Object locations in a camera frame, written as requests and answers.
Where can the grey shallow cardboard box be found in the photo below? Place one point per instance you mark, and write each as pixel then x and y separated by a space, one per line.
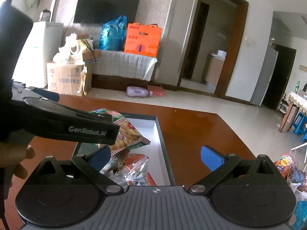
pixel 158 164

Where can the person's left hand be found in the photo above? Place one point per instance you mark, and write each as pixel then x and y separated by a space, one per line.
pixel 13 155

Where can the white plastic bags pile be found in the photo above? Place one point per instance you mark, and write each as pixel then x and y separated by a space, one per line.
pixel 71 52

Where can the orange cardboard box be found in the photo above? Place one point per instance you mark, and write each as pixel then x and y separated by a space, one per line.
pixel 142 39

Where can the blue plastic bag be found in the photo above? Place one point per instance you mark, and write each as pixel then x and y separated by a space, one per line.
pixel 113 35

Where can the white pot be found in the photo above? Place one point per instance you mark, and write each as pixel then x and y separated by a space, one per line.
pixel 222 54

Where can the purple detergent bottle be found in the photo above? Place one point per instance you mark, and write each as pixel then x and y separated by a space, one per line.
pixel 133 91

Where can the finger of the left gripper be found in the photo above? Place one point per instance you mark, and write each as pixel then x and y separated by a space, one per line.
pixel 48 119
pixel 53 96

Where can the clear dark snack packet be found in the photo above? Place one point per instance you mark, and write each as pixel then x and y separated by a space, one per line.
pixel 113 170

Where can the blue plastic stool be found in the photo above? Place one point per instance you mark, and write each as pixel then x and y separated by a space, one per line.
pixel 299 125

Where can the lace cloth dining table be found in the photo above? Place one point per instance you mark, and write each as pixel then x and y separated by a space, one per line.
pixel 296 103

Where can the wooden kitchen cabinet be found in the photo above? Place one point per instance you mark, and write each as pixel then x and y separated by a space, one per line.
pixel 213 68

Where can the green shrimp chips bag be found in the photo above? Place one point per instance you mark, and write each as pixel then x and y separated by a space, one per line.
pixel 128 137

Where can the black wall television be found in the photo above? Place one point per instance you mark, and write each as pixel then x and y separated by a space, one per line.
pixel 103 11

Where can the bag of colourful snacks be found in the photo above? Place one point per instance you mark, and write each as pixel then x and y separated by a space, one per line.
pixel 295 177

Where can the white folding rack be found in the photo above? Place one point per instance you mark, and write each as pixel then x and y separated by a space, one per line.
pixel 297 148

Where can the small open cardboard box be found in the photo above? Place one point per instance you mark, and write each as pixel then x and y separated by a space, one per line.
pixel 90 56

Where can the white mini fridge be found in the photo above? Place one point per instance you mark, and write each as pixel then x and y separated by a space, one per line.
pixel 40 47

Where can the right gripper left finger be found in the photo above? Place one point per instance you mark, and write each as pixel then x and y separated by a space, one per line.
pixel 87 162

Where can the white cloth covered cabinet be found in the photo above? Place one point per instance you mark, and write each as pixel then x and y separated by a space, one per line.
pixel 116 70

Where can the orange snack packet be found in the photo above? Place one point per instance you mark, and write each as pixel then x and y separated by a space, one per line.
pixel 136 172

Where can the pink floor mat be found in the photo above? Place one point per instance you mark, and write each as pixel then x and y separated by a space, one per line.
pixel 155 90

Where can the large brown cardboard carton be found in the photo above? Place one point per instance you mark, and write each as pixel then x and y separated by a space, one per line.
pixel 70 79

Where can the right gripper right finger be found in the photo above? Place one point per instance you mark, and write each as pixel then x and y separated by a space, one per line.
pixel 221 167

